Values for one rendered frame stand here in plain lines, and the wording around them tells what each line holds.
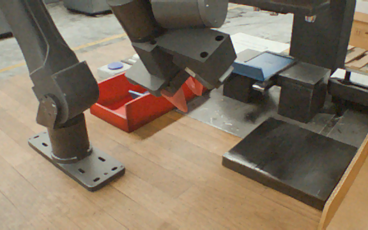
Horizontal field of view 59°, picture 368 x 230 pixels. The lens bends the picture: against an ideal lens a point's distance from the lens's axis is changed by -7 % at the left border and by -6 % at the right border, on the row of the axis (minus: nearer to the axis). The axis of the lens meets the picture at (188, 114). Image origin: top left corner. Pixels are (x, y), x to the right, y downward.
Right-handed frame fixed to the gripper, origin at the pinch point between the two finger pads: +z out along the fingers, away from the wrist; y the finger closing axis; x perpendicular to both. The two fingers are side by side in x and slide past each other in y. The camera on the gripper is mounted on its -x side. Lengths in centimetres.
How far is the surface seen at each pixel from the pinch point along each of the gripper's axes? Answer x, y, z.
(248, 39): 33, 48, 41
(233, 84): 8.7, 15.5, 17.8
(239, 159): -7.6, -1.2, 9.3
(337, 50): -2.2, 41.8, 27.3
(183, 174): -2.5, -8.3, 7.8
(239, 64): 3.6, 14.4, 8.5
